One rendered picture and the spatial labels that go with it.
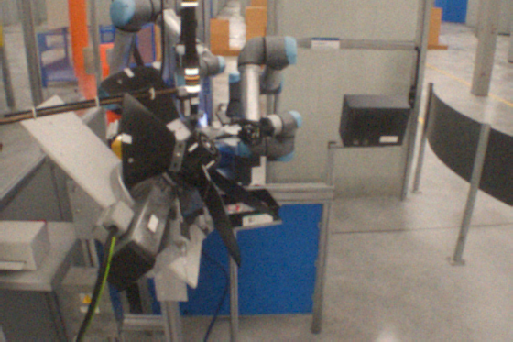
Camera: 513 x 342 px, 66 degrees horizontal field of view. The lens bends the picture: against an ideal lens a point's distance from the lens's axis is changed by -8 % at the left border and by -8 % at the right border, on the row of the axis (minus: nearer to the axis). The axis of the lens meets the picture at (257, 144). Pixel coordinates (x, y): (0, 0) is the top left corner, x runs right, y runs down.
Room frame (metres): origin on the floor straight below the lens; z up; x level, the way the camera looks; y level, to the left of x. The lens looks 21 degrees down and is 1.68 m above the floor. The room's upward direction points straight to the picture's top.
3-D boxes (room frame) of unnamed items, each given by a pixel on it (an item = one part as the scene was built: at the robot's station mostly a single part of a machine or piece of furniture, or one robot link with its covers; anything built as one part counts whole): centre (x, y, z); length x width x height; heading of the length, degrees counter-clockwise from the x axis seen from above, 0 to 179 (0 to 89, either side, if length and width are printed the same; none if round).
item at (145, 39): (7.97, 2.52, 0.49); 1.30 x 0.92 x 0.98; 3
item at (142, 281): (1.62, 0.55, 0.39); 0.04 x 0.04 x 0.78; 3
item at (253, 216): (1.48, 0.04, 0.85); 0.22 x 0.17 x 0.07; 108
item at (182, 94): (1.27, 0.21, 1.33); 0.09 x 0.07 x 0.10; 128
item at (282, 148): (1.55, -0.09, 1.08); 0.11 x 0.08 x 0.11; 97
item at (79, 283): (1.04, 0.53, 0.73); 0.15 x 0.09 x 0.22; 93
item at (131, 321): (1.13, 0.41, 0.56); 0.19 x 0.04 x 0.04; 93
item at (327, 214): (1.66, -0.31, 0.39); 0.04 x 0.04 x 0.78; 3
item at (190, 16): (1.28, 0.20, 1.52); 0.03 x 0.03 x 0.21
